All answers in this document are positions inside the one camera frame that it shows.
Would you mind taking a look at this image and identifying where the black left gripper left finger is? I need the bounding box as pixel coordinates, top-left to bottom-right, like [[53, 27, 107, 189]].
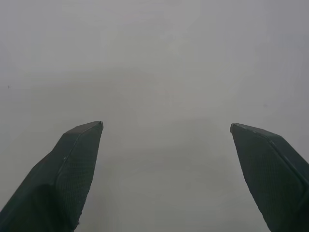
[[0, 120, 104, 232]]

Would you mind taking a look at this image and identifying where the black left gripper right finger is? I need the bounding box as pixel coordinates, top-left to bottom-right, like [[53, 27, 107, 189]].
[[229, 122, 309, 232]]

